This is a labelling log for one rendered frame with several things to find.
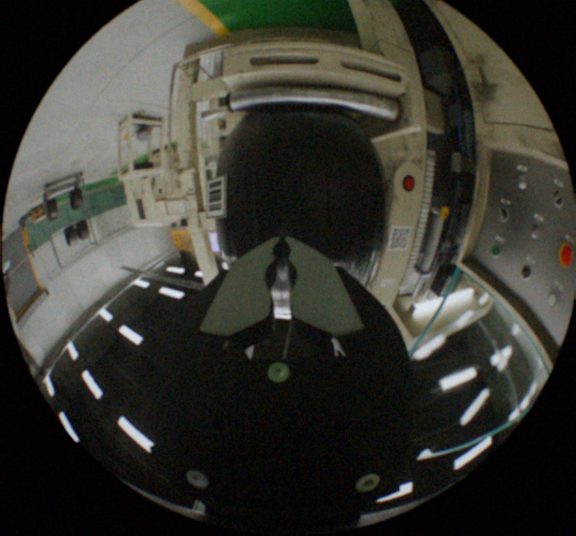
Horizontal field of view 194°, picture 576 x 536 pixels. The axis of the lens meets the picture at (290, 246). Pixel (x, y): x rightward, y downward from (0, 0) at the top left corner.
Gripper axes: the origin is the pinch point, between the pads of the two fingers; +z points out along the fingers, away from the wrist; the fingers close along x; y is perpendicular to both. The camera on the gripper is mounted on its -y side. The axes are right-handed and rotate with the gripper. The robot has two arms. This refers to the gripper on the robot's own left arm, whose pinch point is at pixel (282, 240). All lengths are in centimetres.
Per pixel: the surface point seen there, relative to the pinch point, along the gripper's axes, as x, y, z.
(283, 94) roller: 0.3, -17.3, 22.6
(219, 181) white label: -9.0, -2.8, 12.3
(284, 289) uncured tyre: -0.4, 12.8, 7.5
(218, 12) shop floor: -34, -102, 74
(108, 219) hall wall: -999, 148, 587
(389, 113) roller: 21.4, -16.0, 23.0
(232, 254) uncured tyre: -7.6, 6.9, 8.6
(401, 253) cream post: 35.2, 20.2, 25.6
